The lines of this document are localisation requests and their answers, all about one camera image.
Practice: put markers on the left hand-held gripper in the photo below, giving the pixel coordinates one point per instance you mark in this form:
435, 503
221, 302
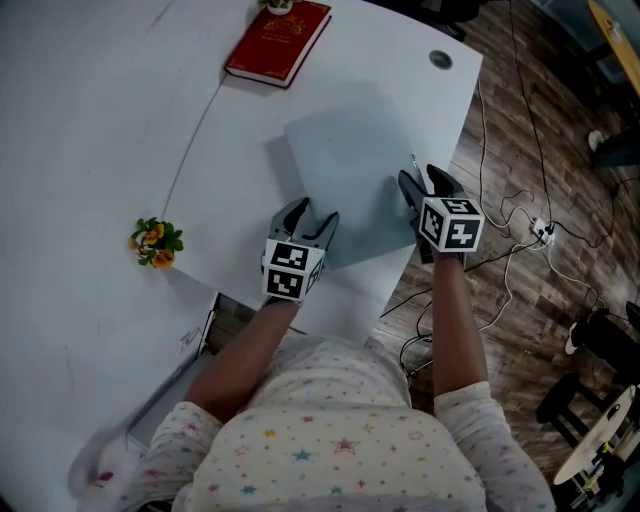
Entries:
292, 270

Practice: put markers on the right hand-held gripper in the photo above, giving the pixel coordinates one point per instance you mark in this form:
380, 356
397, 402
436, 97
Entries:
450, 225

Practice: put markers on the person's left forearm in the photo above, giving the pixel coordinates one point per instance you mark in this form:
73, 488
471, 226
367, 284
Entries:
240, 365

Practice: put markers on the person's right forearm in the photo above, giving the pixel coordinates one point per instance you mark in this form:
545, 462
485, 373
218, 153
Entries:
457, 330

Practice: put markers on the white power strip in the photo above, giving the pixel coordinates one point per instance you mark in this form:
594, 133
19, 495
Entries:
542, 230

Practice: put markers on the orange flower plant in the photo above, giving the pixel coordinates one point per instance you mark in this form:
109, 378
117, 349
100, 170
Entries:
157, 245

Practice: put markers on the black office chair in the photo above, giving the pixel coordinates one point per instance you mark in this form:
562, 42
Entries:
450, 10

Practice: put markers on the red hardcover book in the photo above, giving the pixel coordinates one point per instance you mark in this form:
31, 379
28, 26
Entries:
277, 45

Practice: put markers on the person's star print shirt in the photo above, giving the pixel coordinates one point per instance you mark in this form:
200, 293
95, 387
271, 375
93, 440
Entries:
335, 445

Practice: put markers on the small green potted plant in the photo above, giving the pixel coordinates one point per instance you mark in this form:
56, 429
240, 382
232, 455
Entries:
277, 6

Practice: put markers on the round wooden table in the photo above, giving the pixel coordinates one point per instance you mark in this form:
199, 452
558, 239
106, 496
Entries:
625, 55

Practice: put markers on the small white container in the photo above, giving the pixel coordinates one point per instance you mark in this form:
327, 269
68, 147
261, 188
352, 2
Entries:
614, 31

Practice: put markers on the black stool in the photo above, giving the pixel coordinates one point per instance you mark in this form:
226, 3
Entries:
557, 405

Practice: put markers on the light round table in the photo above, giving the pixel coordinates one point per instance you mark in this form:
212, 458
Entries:
590, 445

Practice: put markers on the white fabric with red marks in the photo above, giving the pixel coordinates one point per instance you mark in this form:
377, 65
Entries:
105, 475

